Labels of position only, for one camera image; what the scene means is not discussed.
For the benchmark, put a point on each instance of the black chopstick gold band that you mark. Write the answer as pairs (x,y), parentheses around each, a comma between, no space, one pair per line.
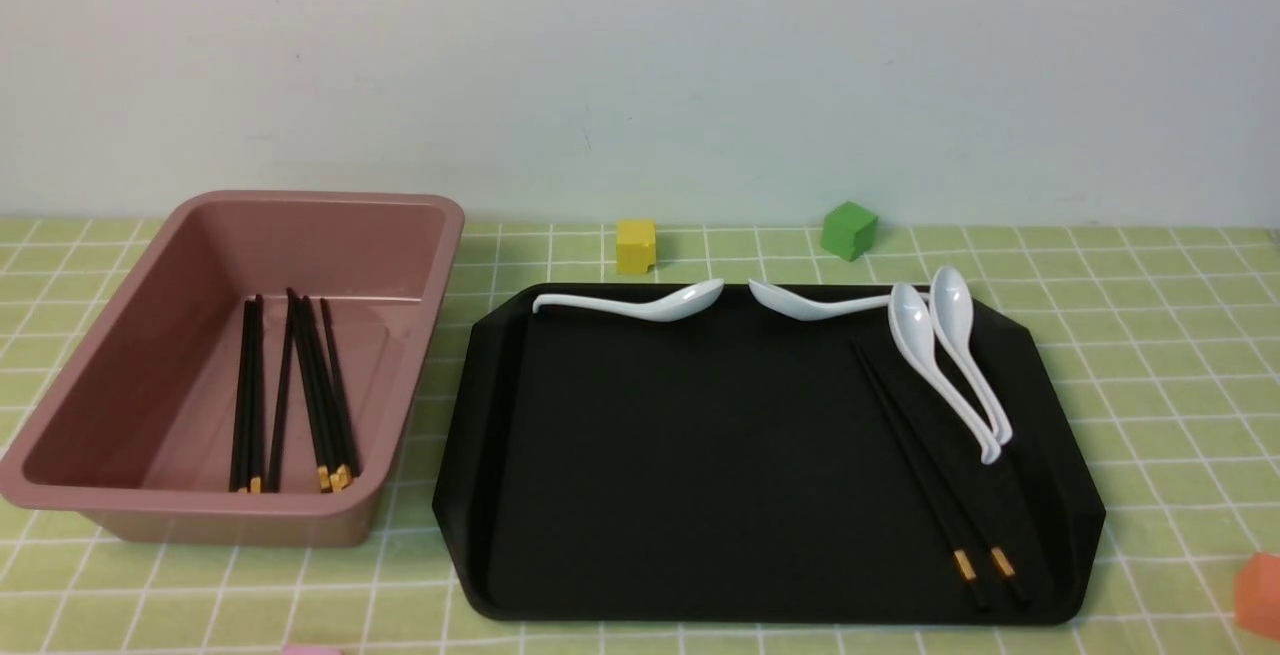
(236,476)
(915,459)
(981,539)
(256,460)

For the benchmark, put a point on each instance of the green checkered tablecloth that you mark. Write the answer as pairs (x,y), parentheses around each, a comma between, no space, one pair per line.
(1161,341)

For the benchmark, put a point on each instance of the white spoon far left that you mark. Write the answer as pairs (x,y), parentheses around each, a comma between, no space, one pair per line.
(681,304)

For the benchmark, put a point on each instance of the white spoon inner right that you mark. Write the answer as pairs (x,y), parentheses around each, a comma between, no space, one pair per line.
(912,332)

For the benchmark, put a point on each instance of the white spoon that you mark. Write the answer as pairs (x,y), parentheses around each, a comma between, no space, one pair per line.
(952,312)
(912,332)
(681,304)
(794,306)

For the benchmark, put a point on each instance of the orange cube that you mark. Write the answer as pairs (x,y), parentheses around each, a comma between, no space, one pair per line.
(1256,596)

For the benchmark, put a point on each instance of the pink plastic bin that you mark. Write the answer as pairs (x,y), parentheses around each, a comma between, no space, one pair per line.
(136,432)

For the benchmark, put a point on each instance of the green cube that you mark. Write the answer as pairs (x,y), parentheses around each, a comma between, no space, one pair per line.
(849,231)

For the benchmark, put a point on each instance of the yellow cube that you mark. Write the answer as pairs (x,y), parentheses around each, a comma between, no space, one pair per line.
(635,246)

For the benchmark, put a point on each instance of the black chopstick in bin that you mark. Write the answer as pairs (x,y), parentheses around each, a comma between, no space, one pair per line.
(317,436)
(320,411)
(339,472)
(273,478)
(343,416)

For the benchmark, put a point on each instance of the white spoon centre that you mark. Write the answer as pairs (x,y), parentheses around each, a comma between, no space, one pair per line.
(794,306)

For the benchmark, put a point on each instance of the white spoon outer right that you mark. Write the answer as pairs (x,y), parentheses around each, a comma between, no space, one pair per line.
(952,312)

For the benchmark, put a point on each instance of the black plastic tray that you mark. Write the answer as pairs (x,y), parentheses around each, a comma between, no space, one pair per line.
(735,466)

